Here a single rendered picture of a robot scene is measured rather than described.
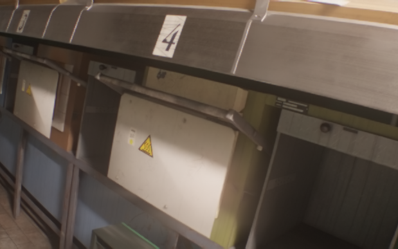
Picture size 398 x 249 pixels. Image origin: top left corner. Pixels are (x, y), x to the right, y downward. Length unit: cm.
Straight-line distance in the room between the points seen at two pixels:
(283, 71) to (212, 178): 50
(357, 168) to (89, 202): 151
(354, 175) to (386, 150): 69
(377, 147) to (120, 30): 95
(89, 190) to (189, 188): 97
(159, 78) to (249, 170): 55
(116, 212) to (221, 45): 122
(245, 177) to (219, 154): 16
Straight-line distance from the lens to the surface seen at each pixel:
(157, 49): 109
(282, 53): 84
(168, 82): 139
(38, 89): 224
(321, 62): 80
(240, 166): 123
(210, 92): 125
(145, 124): 137
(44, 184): 260
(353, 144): 105
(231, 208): 128
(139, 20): 121
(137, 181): 142
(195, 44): 99
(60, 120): 218
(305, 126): 109
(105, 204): 195
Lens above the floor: 148
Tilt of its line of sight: 9 degrees down
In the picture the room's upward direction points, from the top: 13 degrees clockwise
